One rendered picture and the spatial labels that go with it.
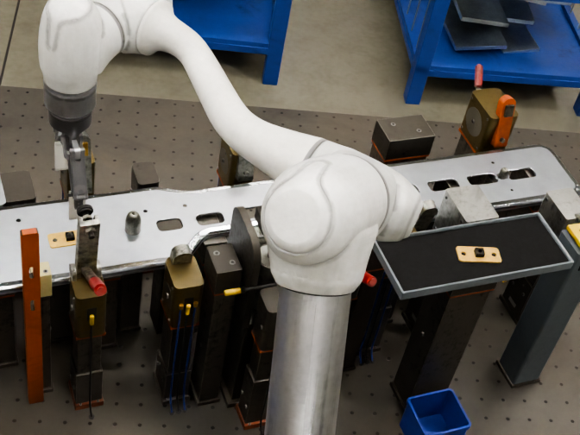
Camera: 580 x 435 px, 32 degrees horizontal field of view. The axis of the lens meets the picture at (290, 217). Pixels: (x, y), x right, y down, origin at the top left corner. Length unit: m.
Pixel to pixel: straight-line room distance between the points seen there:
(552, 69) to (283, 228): 3.15
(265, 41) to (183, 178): 1.49
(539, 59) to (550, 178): 1.98
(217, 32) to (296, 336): 2.80
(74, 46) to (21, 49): 2.53
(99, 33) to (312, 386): 0.69
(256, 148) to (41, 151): 1.22
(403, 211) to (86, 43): 0.59
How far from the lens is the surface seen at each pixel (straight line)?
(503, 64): 4.31
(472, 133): 2.56
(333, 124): 2.91
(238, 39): 4.05
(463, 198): 2.16
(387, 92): 4.26
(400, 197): 1.49
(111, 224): 2.11
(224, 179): 2.30
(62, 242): 2.07
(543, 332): 2.27
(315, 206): 1.29
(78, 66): 1.73
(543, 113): 4.42
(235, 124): 1.60
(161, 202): 2.16
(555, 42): 4.55
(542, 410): 2.39
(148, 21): 1.79
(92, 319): 1.95
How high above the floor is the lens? 2.51
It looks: 44 degrees down
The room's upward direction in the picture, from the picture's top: 12 degrees clockwise
